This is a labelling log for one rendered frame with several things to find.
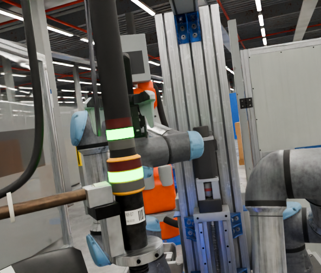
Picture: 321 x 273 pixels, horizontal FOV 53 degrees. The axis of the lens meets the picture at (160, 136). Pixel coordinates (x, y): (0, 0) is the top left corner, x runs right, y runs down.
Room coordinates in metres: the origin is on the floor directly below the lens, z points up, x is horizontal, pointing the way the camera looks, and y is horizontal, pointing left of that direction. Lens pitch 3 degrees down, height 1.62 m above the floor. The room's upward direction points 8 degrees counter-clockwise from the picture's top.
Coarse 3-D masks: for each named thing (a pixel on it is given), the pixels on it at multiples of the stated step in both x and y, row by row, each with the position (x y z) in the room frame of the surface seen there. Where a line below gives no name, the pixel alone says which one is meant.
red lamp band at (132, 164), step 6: (108, 162) 0.39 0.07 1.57; (114, 162) 0.39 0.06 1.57; (120, 162) 0.38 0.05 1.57; (126, 162) 0.39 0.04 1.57; (132, 162) 0.39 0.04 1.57; (138, 162) 0.39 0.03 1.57; (108, 168) 0.39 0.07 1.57; (114, 168) 0.39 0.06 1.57; (120, 168) 0.38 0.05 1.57; (126, 168) 0.38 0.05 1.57; (132, 168) 0.39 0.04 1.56
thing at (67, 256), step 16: (32, 256) 0.50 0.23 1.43; (48, 256) 0.51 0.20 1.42; (64, 256) 0.52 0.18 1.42; (80, 256) 0.53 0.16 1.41; (0, 272) 0.46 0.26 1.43; (16, 272) 0.47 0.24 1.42; (32, 272) 0.48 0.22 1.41; (48, 272) 0.48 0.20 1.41; (64, 272) 0.49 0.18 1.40; (80, 272) 0.50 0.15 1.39
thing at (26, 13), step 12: (24, 0) 0.36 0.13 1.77; (24, 12) 0.36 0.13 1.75; (24, 24) 0.36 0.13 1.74; (36, 60) 0.36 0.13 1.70; (36, 72) 0.36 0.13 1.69; (36, 84) 0.36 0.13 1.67; (36, 96) 0.36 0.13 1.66; (36, 108) 0.36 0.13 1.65; (36, 120) 0.36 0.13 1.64; (36, 132) 0.36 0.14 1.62; (36, 144) 0.36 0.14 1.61; (36, 156) 0.36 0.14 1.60; (24, 180) 0.35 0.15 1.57; (0, 192) 0.34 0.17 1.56; (12, 192) 0.35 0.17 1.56; (12, 216) 0.33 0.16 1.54
